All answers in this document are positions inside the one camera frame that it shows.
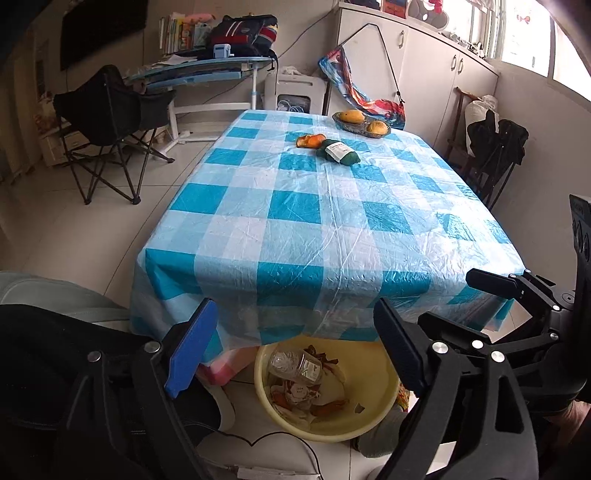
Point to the yellow plastic trash basin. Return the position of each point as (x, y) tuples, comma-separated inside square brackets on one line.
[(349, 401)]

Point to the clear plastic bottle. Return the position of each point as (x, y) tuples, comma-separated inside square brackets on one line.
[(297, 366)]

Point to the white cabinet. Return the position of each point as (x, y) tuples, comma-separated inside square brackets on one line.
[(390, 55)]

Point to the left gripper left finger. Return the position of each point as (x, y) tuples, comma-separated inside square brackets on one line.
[(186, 344)]

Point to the small blue desk device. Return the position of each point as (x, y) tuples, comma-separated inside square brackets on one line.
[(222, 51)]

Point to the dark fruit basket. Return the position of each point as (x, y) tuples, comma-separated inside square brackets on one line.
[(358, 129)]

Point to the green cloth with label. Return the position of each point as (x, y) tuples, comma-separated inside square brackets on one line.
[(338, 152)]

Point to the wall mounted television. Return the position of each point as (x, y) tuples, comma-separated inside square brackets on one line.
[(94, 24)]

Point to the black folding camp chair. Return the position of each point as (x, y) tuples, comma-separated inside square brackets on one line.
[(107, 129)]

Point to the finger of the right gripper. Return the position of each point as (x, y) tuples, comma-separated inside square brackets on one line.
[(534, 294)]

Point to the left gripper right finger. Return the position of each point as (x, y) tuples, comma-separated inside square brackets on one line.
[(417, 349)]

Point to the right mango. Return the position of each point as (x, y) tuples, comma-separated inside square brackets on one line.
[(378, 128)]

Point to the white sack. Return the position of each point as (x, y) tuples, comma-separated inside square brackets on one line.
[(476, 111)]

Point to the person's right hand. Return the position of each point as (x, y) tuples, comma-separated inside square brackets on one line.
[(569, 421)]

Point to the left mango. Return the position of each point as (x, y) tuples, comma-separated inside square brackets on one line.
[(352, 116)]

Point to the blue study desk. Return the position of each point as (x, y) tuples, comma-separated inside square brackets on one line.
[(190, 73)]

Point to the orange peel piece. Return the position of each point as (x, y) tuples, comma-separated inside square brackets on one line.
[(310, 141)]

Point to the red snack bag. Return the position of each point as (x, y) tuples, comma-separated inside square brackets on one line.
[(327, 363)]

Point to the colourful knitted item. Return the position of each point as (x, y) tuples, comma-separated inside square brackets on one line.
[(403, 398)]

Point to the dark folded chairs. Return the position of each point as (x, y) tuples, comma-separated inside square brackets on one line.
[(499, 147)]

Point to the row of books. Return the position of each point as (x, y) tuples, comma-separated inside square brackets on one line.
[(180, 34)]

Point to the mango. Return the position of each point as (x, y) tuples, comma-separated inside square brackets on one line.
[(378, 128), (352, 116)]

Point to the dark striped backpack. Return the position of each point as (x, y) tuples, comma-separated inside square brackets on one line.
[(247, 36)]

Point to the blue white checkered tablecloth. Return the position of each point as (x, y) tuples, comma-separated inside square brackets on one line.
[(288, 243)]

